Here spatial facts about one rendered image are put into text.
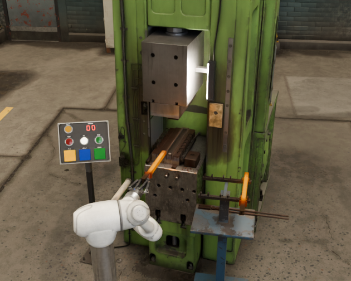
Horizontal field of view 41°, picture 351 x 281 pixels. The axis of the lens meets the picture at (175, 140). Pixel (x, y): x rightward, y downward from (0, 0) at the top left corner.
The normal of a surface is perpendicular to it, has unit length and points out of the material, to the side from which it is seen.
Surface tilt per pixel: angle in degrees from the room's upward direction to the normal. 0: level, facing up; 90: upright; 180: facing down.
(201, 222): 0
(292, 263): 0
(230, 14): 90
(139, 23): 90
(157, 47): 90
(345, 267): 0
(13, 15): 90
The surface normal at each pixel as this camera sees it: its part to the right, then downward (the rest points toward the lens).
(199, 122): -0.30, 0.44
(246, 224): 0.00, -0.88
